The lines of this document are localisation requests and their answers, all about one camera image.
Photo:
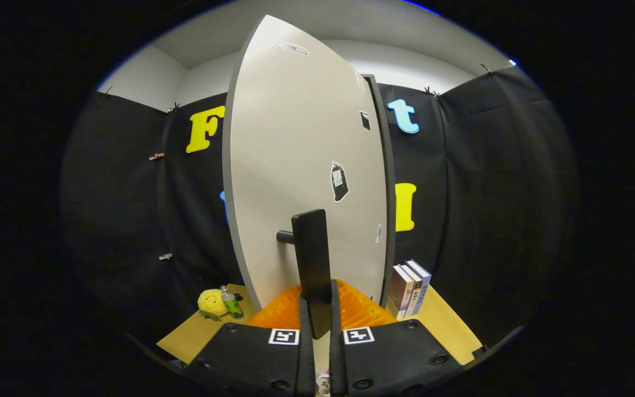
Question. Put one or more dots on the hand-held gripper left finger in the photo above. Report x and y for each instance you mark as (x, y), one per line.
(306, 369)

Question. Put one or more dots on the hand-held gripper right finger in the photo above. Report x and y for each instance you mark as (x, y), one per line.
(337, 364)

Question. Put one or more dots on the white shoe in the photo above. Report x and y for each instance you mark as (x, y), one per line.
(323, 384)

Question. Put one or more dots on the grey shoe cabinet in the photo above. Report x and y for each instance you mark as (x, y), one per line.
(389, 165)

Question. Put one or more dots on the beige shoe cabinet door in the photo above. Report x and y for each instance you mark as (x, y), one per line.
(295, 138)

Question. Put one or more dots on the green label bottle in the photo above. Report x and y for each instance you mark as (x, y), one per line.
(233, 306)

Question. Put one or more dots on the white spine book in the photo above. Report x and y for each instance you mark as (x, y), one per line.
(415, 292)

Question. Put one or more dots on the yellow plush toy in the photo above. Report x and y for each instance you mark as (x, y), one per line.
(210, 303)

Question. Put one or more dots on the blue spine book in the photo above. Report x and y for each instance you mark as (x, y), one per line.
(424, 281)

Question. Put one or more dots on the black backdrop cloth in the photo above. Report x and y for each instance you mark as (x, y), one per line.
(494, 193)

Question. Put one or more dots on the red clip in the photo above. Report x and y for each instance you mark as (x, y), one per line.
(156, 156)

